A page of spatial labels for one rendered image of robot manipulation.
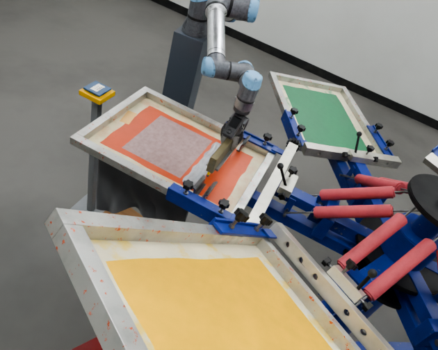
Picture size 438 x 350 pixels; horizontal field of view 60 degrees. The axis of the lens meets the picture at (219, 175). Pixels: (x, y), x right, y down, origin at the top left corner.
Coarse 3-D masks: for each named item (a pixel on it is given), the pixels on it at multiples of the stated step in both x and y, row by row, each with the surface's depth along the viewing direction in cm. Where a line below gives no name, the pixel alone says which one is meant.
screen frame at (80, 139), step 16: (144, 96) 198; (160, 96) 199; (112, 112) 179; (192, 112) 196; (96, 128) 169; (80, 144) 159; (96, 144) 160; (112, 160) 157; (128, 160) 158; (272, 160) 185; (144, 176) 154; (256, 176) 172
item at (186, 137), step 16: (144, 112) 191; (160, 112) 195; (144, 128) 182; (160, 128) 185; (176, 128) 188; (192, 128) 192; (176, 144) 179; (192, 144) 183; (208, 144) 186; (240, 160) 183; (240, 176) 175
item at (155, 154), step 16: (128, 128) 179; (112, 144) 168; (128, 144) 171; (144, 144) 173; (160, 144) 176; (144, 160) 166; (160, 160) 168; (176, 160) 171; (192, 160) 174; (176, 176) 164; (224, 176) 172; (224, 192) 164
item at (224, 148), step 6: (228, 138) 162; (222, 144) 158; (228, 144) 159; (216, 150) 154; (222, 150) 155; (228, 150) 163; (216, 156) 151; (222, 156) 158; (210, 162) 151; (216, 162) 151; (210, 168) 153
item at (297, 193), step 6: (276, 192) 165; (294, 192) 163; (300, 192) 164; (306, 192) 166; (288, 198) 164; (294, 198) 162; (300, 198) 162; (306, 198) 163; (312, 198) 164; (294, 204) 164; (300, 204) 163; (306, 204) 162; (312, 204) 161; (306, 210) 164
